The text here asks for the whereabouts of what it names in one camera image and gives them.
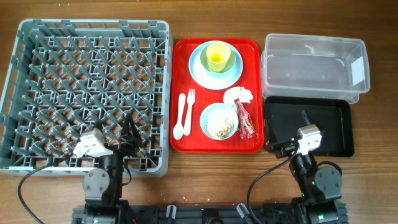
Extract red snack wrapper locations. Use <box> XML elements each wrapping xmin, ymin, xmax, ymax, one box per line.
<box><xmin>234</xmin><ymin>99</ymin><xmax>258</xmax><ymax>139</ymax></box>

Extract light green bowl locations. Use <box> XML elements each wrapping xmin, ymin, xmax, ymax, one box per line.
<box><xmin>200</xmin><ymin>45</ymin><xmax>236</xmax><ymax>76</ymax></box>

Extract black plastic tray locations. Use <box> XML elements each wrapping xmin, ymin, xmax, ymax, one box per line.
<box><xmin>264</xmin><ymin>96</ymin><xmax>354</xmax><ymax>157</ymax></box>

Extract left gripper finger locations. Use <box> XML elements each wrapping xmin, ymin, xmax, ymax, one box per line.
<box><xmin>130</xmin><ymin>118</ymin><xmax>142</xmax><ymax>146</ymax></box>
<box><xmin>120</xmin><ymin>114</ymin><xmax>134</xmax><ymax>139</ymax></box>

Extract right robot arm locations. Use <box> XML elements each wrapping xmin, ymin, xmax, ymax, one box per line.
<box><xmin>271</xmin><ymin>110</ymin><xmax>347</xmax><ymax>223</ymax></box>

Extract yellow plastic cup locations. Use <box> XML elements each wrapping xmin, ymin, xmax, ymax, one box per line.
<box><xmin>206</xmin><ymin>41</ymin><xmax>231</xmax><ymax>72</ymax></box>

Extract rice and nut scraps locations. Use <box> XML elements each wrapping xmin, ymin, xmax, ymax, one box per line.
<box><xmin>205</xmin><ymin>116</ymin><xmax>234</xmax><ymax>139</ymax></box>

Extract red plastic tray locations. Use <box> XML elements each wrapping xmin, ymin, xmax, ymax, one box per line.
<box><xmin>169</xmin><ymin>38</ymin><xmax>265</xmax><ymax>153</ymax></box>

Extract light blue plate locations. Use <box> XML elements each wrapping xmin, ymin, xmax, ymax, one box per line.
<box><xmin>188</xmin><ymin>40</ymin><xmax>243</xmax><ymax>90</ymax></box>

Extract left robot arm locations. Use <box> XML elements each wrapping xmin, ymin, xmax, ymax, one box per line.
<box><xmin>72</xmin><ymin>114</ymin><xmax>142</xmax><ymax>224</ymax></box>

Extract clear plastic bin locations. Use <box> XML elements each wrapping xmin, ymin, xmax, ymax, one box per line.
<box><xmin>261</xmin><ymin>34</ymin><xmax>371</xmax><ymax>104</ymax></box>

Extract white napkin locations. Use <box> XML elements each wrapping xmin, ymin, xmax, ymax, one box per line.
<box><xmin>223</xmin><ymin>86</ymin><xmax>254</xmax><ymax>109</ymax></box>

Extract white plastic fork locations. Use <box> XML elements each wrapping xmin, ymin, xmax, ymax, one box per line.
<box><xmin>183</xmin><ymin>88</ymin><xmax>195</xmax><ymax>136</ymax></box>

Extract grey dishwasher rack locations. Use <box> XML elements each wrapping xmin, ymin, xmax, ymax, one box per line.
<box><xmin>1</xmin><ymin>19</ymin><xmax>174</xmax><ymax>177</ymax></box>

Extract light blue bowl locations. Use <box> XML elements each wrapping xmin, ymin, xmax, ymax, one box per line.
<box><xmin>200</xmin><ymin>103</ymin><xmax>238</xmax><ymax>141</ymax></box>

